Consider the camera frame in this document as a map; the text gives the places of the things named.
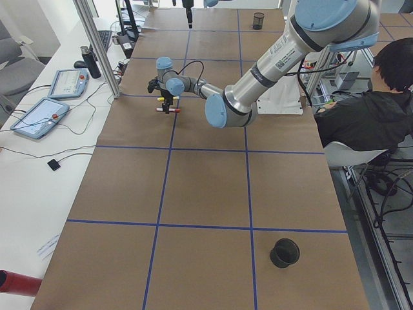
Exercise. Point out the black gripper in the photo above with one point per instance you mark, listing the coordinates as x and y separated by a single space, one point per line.
166 96

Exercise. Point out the red capped marker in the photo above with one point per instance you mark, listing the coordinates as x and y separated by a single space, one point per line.
169 110

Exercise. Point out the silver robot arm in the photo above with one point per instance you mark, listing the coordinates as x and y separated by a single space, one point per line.
314 25
189 4

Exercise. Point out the yellow marker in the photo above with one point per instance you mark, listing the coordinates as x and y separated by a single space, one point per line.
164 99

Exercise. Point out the black keyboard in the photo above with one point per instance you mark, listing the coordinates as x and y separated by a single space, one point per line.
106 38

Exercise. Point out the black water bottle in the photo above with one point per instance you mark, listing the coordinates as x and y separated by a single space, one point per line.
90 62

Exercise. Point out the near black mesh cup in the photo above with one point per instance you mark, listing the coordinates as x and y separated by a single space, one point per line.
258 18

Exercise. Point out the black mesh cup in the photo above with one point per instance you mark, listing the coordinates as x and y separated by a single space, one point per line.
284 253
258 18

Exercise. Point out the black computer mouse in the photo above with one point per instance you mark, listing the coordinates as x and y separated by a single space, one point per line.
80 64

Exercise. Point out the far blue teach pendant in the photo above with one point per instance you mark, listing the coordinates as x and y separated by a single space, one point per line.
69 83

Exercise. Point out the blue teach pendant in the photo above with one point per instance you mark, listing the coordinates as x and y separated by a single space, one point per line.
39 120
69 83

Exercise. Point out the near blue teach pendant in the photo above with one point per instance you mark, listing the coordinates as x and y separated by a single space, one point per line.
39 120

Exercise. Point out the brown paper mat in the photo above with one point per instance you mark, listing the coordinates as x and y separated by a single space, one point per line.
175 214

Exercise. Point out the small black puck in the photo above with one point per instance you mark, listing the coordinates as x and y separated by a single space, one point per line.
53 164

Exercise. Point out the person in black jacket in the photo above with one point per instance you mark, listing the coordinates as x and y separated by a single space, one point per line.
380 118

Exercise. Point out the far black mesh cup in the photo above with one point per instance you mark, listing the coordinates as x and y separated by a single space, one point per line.
284 253

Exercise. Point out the red cylinder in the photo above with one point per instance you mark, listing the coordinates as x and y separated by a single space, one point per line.
19 284

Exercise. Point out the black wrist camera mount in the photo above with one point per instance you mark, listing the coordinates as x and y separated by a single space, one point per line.
153 85

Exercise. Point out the aluminium frame post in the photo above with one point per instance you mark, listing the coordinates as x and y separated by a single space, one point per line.
87 20

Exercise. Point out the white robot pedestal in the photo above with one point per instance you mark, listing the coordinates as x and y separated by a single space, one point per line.
282 99

